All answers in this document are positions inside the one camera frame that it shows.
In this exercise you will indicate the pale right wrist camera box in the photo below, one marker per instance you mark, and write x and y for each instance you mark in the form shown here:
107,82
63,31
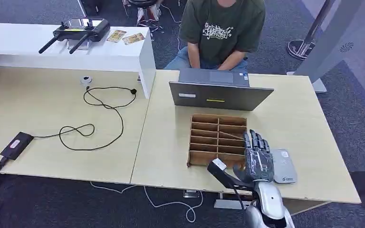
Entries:
218,164

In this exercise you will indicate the grey open laptop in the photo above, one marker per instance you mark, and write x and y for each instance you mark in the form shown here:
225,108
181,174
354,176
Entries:
220,96

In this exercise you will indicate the small white round device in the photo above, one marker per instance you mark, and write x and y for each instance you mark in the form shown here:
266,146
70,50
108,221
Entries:
86,80

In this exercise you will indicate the flat grey rounded device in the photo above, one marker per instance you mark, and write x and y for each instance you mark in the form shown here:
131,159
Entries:
284,166

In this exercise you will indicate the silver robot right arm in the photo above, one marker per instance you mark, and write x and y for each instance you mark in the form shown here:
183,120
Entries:
269,204

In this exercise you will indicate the white desk foot bar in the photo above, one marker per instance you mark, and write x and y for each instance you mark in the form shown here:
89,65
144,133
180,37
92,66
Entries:
228,204

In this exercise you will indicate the chrome stanchion post with base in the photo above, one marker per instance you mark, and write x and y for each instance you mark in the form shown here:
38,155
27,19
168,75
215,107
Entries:
305,45

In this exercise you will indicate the black power adapter brick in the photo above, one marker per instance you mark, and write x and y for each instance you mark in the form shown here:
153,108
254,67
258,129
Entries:
17,145

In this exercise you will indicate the white desk riser shelf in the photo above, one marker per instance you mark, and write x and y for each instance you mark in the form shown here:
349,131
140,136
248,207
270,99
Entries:
113,53

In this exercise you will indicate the person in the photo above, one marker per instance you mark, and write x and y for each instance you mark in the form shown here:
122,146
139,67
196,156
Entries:
221,31

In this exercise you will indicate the wooden divided card box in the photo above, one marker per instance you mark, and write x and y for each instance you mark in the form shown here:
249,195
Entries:
203,159

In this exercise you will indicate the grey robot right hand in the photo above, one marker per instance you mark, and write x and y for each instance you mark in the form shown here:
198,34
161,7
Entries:
259,165

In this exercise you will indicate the black remote controller with antennas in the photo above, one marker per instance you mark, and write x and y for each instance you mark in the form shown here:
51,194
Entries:
85,31

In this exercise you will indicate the black stool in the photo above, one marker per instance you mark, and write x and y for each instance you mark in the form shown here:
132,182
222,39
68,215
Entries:
144,3

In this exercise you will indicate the grey upright panel stand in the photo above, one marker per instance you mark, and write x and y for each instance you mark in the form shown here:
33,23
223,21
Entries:
333,44

